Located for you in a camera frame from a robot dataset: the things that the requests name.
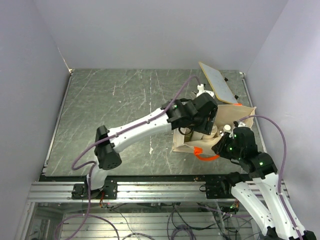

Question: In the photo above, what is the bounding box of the beige round lid bottle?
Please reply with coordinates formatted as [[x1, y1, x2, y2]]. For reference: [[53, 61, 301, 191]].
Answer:
[[201, 125, 221, 140]]

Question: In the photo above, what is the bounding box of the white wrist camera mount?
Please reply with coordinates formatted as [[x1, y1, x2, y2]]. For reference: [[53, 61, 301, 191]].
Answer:
[[233, 121, 247, 128], [196, 84, 215, 98]]

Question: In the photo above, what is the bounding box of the white bottle grey cap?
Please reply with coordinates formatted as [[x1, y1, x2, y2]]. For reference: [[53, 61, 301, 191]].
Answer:
[[190, 131, 204, 142]]

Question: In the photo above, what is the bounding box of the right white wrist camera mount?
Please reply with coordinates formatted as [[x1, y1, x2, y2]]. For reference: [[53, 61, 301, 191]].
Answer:
[[233, 121, 247, 128]]

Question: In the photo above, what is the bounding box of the beige cap bottle left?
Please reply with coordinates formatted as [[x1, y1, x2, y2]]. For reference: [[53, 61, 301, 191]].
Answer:
[[178, 128, 193, 142]]

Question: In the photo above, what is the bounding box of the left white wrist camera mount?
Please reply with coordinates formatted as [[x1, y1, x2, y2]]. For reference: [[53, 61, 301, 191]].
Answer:
[[196, 84, 215, 98]]

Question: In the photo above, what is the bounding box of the white board wooden edge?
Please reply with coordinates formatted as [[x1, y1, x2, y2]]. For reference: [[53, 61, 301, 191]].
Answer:
[[199, 62, 238, 105]]

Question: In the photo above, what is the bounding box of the small white cap bottle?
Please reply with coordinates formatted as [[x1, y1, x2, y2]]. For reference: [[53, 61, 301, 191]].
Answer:
[[219, 124, 232, 136]]

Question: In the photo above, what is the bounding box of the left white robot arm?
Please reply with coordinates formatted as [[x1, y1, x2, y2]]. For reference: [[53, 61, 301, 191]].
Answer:
[[84, 91, 218, 199]]

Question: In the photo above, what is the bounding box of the beige canvas tote bag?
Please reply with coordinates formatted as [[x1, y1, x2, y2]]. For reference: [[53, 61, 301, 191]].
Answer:
[[172, 103, 256, 162]]

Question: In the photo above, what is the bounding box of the aluminium rail frame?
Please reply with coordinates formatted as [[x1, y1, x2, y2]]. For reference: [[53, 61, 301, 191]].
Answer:
[[14, 69, 298, 240]]

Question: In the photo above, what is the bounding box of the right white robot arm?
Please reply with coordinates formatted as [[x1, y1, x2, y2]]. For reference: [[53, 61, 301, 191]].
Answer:
[[212, 123, 316, 240]]

